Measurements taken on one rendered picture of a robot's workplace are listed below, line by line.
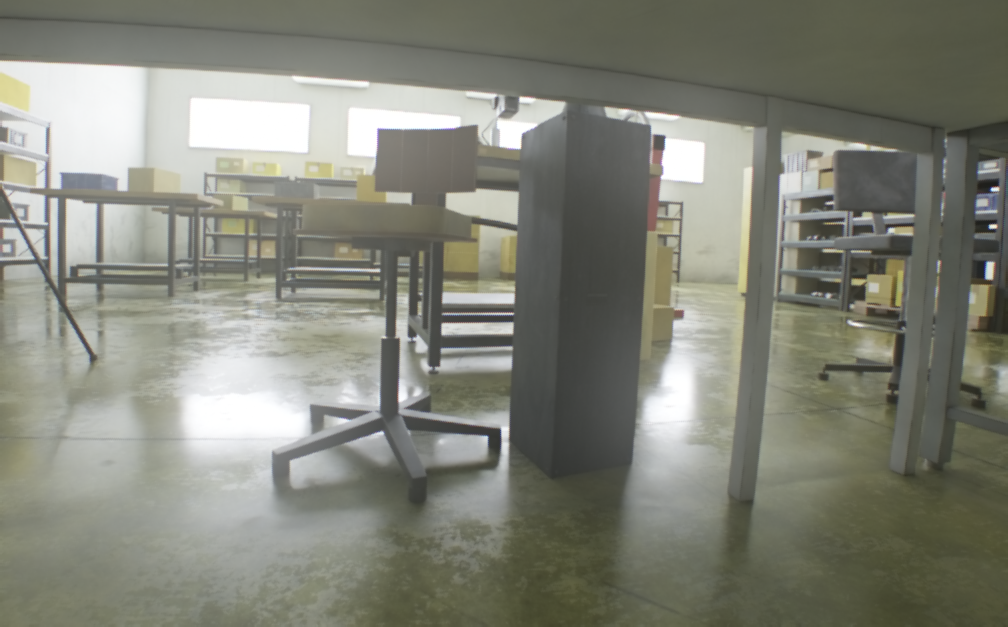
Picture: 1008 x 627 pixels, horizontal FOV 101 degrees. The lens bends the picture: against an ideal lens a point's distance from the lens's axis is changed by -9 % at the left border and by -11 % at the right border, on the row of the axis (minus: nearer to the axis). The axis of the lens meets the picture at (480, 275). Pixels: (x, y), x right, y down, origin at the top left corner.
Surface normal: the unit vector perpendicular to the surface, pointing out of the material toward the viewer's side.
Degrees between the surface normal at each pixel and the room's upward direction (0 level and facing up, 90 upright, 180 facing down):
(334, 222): 90
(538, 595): 0
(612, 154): 90
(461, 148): 90
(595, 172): 90
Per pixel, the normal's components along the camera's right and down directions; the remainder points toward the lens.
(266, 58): 0.20, 0.06
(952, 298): -0.98, -0.03
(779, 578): 0.04, -1.00
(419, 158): -0.11, 0.05
